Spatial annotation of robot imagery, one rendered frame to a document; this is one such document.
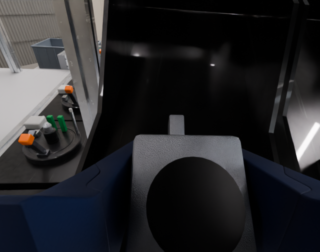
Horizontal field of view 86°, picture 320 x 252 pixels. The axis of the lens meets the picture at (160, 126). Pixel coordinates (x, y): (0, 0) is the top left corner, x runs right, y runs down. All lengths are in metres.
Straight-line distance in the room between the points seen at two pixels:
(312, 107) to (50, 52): 2.21
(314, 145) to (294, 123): 0.02
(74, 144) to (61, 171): 0.08
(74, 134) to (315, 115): 0.52
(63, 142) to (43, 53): 1.83
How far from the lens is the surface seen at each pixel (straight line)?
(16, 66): 1.51
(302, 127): 0.21
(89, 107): 0.17
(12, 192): 0.50
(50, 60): 2.29
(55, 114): 0.70
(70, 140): 0.53
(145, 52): 0.21
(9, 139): 0.67
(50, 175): 0.49
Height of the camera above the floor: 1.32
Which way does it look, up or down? 37 degrees down
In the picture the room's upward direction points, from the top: 4 degrees clockwise
